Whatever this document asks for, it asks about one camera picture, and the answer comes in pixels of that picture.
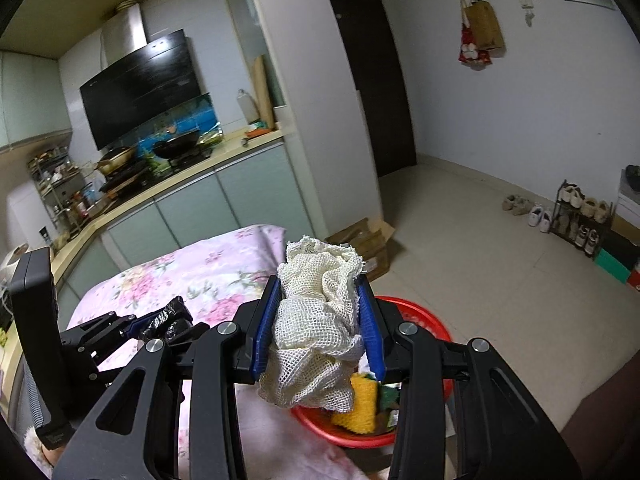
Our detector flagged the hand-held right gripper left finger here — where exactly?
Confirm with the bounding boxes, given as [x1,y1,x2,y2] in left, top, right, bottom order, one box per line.
[52,275,281,480]

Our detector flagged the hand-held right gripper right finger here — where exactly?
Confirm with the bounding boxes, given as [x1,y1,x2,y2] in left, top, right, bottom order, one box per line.
[357,275,583,480]

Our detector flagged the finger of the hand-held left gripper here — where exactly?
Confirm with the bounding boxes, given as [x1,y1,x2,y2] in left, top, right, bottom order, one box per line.
[62,311,143,352]
[90,322,211,383]

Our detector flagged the red plastic basket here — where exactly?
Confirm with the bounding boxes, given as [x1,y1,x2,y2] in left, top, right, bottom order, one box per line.
[290,296,456,450]

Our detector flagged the cream mesh cloth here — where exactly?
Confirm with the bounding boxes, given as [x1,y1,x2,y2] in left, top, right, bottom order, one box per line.
[257,234,366,408]

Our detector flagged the black plastic bag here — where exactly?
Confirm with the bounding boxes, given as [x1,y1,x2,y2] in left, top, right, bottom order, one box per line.
[139,296,195,347]

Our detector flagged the green yellow scouring sponge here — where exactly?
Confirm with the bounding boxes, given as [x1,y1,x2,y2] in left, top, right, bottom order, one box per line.
[330,372,401,435]

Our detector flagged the person's left forearm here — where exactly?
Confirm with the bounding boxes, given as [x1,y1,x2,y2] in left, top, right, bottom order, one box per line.
[20,422,68,468]

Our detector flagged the cardboard box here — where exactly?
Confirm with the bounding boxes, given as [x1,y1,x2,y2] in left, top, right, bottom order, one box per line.
[325,217,396,281]

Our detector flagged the pink floral pillow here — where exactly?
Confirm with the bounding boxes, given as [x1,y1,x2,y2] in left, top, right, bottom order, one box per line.
[65,224,391,480]

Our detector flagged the metal kitchen rack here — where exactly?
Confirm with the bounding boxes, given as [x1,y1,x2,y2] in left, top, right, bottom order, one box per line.
[27,145,101,241]

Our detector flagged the pale green kitchen cabinet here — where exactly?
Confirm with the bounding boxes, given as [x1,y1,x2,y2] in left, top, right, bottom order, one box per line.
[50,130,316,301]

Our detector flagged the black gas stove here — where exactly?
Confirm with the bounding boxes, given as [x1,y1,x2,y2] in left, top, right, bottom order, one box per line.
[100,152,211,193]

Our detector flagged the gold cooking pot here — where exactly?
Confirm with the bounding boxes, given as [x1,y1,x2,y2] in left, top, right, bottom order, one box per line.
[96,146,137,176]

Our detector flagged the black wok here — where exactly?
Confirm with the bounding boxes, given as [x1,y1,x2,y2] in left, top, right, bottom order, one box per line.
[151,130,201,158]

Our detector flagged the black shoe rack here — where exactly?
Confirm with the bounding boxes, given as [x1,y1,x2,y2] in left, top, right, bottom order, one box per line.
[547,180,614,262]

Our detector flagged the blue printed backsplash sheet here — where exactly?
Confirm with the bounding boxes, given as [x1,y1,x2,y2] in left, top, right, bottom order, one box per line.
[132,92,221,171]

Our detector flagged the white plastic bottle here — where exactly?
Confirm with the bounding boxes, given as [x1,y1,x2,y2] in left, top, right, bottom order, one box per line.
[237,89,259,125]

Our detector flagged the black range hood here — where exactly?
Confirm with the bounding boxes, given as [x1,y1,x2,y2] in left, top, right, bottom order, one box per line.
[80,2,210,152]

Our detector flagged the dark brown furniture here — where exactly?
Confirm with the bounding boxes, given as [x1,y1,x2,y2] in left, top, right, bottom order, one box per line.
[557,355,640,480]

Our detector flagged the wooden cutting board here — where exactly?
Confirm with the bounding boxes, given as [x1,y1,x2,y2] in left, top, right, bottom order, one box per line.
[252,55,277,128]

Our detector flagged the dark wooden door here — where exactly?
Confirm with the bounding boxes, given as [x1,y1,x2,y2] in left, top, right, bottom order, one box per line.
[320,0,418,178]

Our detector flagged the stack of shoe boxes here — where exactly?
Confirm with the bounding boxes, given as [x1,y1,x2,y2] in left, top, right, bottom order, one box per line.
[595,165,640,292]

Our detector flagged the frosted glass panel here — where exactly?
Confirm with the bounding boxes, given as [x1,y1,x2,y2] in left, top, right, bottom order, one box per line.
[222,0,288,111]

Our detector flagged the pale green wall cabinet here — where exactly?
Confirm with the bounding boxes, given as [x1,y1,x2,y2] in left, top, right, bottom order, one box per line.
[0,50,73,153]

